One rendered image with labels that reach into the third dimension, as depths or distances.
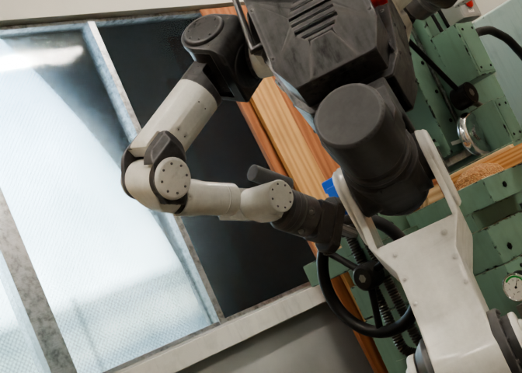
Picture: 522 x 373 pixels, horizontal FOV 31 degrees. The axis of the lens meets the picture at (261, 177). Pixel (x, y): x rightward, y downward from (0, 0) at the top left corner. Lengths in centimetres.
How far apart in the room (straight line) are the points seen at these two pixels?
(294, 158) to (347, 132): 245
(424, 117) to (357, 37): 92
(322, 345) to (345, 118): 246
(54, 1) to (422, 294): 246
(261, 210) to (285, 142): 201
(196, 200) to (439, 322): 53
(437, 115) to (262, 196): 76
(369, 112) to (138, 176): 50
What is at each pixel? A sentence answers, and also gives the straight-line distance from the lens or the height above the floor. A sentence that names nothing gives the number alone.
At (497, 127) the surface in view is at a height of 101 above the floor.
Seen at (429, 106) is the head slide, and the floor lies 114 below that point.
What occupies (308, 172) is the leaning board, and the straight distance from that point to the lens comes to 390.
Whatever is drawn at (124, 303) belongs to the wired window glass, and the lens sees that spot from 338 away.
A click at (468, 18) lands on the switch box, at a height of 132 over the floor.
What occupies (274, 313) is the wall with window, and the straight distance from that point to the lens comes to 362.
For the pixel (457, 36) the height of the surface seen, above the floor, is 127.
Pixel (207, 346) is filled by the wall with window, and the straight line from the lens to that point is 337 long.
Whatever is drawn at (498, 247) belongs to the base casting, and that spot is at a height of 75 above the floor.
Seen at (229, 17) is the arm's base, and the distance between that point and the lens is 183.
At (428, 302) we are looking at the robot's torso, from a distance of 153.
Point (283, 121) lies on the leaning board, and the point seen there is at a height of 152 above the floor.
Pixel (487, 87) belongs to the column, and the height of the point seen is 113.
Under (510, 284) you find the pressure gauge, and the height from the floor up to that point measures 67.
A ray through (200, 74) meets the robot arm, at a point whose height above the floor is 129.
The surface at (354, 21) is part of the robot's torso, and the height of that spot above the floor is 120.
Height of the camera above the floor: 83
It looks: 8 degrees up
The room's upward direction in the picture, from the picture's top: 25 degrees counter-clockwise
